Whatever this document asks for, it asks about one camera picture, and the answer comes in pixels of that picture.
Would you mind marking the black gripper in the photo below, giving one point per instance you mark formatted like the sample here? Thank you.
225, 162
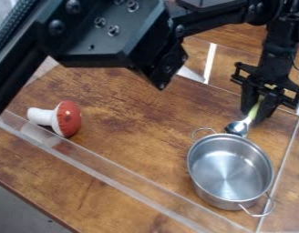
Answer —
266, 86

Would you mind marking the green handled metal spoon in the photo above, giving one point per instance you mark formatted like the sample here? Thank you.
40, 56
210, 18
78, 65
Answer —
240, 127

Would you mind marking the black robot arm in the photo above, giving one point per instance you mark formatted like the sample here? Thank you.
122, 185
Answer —
138, 34

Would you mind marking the stainless steel pot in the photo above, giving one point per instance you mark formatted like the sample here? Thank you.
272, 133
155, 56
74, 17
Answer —
232, 172

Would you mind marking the red cap toy mushroom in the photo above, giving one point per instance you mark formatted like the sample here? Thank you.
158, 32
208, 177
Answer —
64, 118

